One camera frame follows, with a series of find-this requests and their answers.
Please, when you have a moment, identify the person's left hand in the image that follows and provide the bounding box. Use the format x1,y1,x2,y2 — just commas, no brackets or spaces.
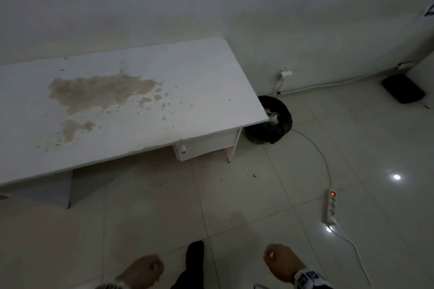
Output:
115,254,165,289

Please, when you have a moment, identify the person's right hand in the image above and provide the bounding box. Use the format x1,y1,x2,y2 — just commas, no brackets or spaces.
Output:
263,244,306,283

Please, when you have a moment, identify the green perforated waste basket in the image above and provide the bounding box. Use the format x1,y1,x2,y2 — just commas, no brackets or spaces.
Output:
244,126,269,146

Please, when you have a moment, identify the black garbage bag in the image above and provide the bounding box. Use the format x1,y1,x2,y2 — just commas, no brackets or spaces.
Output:
256,95,293,145

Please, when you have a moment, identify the right wrist marker band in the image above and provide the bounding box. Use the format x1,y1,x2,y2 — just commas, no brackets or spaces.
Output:
293,266,335,289

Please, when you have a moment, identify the white stained desk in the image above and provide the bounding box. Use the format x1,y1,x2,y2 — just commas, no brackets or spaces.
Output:
0,37,269,210

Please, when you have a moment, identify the black flat box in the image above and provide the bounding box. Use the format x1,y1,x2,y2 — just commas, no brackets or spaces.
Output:
381,74,426,104

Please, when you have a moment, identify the white power strip red switch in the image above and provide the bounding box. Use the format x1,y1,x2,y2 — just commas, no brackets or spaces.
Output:
321,189,339,226

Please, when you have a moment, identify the white plugged-in cable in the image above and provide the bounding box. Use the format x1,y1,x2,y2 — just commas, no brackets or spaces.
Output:
333,220,373,288

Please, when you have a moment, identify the grey power strip cable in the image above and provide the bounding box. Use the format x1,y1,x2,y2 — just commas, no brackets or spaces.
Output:
290,129,332,191

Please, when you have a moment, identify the white cable along wall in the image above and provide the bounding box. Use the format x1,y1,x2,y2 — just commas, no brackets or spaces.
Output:
274,67,404,95

